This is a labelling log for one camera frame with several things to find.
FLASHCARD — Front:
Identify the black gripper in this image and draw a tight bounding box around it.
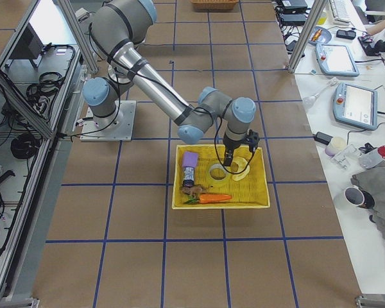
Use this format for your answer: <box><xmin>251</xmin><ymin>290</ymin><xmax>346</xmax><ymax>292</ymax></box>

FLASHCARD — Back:
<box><xmin>223</xmin><ymin>128</ymin><xmax>247</xmax><ymax>166</ymax></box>

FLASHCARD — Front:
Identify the yellow tape roll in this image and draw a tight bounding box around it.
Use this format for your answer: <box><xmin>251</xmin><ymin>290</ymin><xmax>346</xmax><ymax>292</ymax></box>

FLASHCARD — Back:
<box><xmin>206</xmin><ymin>163</ymin><xmax>230</xmax><ymax>187</ymax></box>

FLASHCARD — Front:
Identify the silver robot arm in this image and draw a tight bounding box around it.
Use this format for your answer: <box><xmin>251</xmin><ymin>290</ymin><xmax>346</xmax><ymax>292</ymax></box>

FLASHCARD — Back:
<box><xmin>83</xmin><ymin>1</ymin><xmax>259</xmax><ymax>166</ymax></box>

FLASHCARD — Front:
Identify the banana slice toy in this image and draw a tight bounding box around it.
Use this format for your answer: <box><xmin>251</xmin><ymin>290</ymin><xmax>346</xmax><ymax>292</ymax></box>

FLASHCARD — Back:
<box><xmin>232</xmin><ymin>157</ymin><xmax>250</xmax><ymax>182</ymax></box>

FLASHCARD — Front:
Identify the purple sponge block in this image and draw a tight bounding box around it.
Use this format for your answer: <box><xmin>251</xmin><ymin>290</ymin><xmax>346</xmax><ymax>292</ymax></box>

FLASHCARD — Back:
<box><xmin>182</xmin><ymin>151</ymin><xmax>199</xmax><ymax>168</ymax></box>

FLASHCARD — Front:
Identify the yellow woven basket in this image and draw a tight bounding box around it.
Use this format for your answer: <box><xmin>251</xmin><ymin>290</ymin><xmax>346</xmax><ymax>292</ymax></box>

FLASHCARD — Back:
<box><xmin>172</xmin><ymin>144</ymin><xmax>270</xmax><ymax>210</ymax></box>

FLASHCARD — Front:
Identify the brown toy dinosaur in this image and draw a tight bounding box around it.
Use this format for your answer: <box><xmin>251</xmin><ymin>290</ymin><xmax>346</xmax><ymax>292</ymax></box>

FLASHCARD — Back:
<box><xmin>181</xmin><ymin>184</ymin><xmax>209</xmax><ymax>198</ymax></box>

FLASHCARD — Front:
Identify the orange toy carrot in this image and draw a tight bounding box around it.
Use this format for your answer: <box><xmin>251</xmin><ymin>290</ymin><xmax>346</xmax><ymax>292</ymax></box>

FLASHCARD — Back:
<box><xmin>185</xmin><ymin>194</ymin><xmax>232</xmax><ymax>204</ymax></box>

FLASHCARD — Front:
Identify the black power adapter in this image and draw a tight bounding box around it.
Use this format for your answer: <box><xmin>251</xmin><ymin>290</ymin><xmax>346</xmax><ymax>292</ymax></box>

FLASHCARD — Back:
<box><xmin>313</xmin><ymin>132</ymin><xmax>333</xmax><ymax>145</ymax></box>

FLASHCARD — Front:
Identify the light bulb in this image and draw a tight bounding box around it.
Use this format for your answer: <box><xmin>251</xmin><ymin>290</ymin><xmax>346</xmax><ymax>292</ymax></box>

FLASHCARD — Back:
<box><xmin>302</xmin><ymin>77</ymin><xmax>339</xmax><ymax>110</ymax></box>

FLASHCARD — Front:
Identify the lavender cream jar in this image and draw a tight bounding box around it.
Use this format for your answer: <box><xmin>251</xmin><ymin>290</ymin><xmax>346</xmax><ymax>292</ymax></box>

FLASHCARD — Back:
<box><xmin>325</xmin><ymin>137</ymin><xmax>347</xmax><ymax>157</ymax></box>

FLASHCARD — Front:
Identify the white mug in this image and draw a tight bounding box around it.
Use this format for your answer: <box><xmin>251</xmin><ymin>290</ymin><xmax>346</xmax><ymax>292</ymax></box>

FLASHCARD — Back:
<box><xmin>343</xmin><ymin>186</ymin><xmax>375</xmax><ymax>209</ymax></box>

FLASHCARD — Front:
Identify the teach pendant near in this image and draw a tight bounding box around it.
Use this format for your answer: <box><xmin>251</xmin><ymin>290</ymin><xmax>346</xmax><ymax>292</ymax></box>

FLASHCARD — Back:
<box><xmin>332</xmin><ymin>82</ymin><xmax>378</xmax><ymax>130</ymax></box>

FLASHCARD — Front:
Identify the teach pendant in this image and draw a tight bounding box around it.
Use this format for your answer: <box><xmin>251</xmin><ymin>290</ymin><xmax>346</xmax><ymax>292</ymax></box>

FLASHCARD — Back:
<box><xmin>315</xmin><ymin>43</ymin><xmax>359</xmax><ymax>77</ymax></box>
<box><xmin>332</xmin><ymin>82</ymin><xmax>378</xmax><ymax>130</ymax></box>

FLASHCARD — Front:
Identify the teach pendant far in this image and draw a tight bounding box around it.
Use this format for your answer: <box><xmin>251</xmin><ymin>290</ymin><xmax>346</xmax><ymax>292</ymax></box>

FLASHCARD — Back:
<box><xmin>315</xmin><ymin>43</ymin><xmax>359</xmax><ymax>77</ymax></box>

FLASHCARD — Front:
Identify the clear plastic bottle red cap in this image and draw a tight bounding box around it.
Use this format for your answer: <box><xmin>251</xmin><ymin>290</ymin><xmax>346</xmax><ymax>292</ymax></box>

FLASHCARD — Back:
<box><xmin>359</xmin><ymin>145</ymin><xmax>385</xmax><ymax>169</ymax></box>

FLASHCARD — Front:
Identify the blue bowl with orange item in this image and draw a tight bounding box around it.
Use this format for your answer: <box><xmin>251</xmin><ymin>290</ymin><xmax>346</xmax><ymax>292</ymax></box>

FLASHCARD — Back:
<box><xmin>308</xmin><ymin>26</ymin><xmax>332</xmax><ymax>46</ymax></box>

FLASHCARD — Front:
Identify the brown wicker basket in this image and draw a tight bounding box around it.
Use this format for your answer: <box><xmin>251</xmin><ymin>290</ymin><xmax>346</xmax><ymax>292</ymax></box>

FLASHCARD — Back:
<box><xmin>190</xmin><ymin>0</ymin><xmax>239</xmax><ymax>11</ymax></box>

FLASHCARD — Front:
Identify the black monitor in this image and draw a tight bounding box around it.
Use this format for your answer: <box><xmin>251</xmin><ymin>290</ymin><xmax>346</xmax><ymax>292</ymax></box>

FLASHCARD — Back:
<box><xmin>5</xmin><ymin>23</ymin><xmax>44</xmax><ymax>68</ymax></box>

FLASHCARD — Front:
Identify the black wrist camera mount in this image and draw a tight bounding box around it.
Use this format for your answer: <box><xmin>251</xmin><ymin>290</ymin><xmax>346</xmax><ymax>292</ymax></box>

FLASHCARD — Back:
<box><xmin>244</xmin><ymin>129</ymin><xmax>260</xmax><ymax>153</ymax></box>

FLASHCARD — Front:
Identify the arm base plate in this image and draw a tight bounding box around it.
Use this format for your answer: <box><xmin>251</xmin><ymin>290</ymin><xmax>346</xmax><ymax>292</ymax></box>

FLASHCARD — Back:
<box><xmin>80</xmin><ymin>100</ymin><xmax>137</xmax><ymax>142</ymax></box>

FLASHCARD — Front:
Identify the aluminium frame post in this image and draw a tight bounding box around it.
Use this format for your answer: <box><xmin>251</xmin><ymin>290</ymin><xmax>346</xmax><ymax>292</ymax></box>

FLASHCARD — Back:
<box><xmin>287</xmin><ymin>0</ymin><xmax>327</xmax><ymax>73</ymax></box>

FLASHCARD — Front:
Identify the coiled black cable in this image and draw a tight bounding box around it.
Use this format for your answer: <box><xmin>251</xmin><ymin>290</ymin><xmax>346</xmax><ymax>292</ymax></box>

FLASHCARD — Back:
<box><xmin>10</xmin><ymin>132</ymin><xmax>41</xmax><ymax>160</ymax></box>

